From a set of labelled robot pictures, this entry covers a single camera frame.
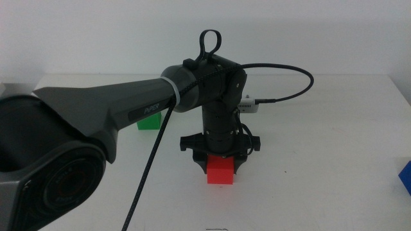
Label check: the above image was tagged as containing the red cube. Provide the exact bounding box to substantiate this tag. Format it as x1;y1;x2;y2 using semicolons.
206;154;236;185

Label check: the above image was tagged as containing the green cube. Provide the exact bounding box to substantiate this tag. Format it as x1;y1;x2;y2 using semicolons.
136;112;162;131

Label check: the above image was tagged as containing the blue cube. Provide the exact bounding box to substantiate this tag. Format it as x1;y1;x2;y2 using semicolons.
398;160;411;196

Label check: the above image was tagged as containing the white zip tie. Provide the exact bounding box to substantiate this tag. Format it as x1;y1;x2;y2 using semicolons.
160;76;181;107

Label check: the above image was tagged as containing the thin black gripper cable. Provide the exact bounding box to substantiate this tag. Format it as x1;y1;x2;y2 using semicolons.
235;108;255;157

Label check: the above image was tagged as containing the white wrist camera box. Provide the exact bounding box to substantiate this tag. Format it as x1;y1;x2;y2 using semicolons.
237;94;259;114

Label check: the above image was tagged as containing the black looped cable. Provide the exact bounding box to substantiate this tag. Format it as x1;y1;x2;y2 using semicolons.
196;29;223;64

